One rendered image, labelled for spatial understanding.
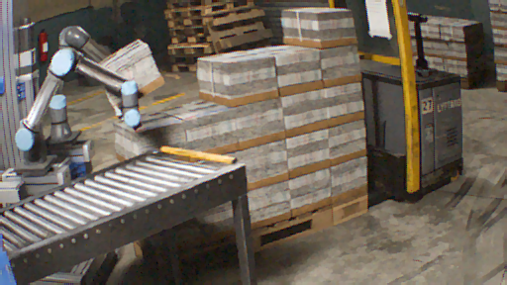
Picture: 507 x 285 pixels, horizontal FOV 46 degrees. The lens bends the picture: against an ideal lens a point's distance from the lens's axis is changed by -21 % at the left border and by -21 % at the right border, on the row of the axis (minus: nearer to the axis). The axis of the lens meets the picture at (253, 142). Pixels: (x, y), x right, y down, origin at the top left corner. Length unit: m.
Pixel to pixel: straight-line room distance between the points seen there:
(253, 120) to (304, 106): 0.32
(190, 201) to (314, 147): 1.53
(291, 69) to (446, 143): 1.35
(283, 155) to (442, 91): 1.29
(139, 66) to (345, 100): 1.37
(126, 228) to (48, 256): 0.41
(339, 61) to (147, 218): 1.93
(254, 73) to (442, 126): 1.47
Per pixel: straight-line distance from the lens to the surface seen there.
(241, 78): 3.81
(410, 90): 4.33
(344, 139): 4.25
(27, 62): 3.51
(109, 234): 2.47
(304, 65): 4.01
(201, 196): 2.76
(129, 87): 3.06
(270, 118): 3.93
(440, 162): 4.74
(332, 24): 4.13
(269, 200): 4.02
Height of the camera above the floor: 1.63
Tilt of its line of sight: 15 degrees down
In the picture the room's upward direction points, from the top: 6 degrees counter-clockwise
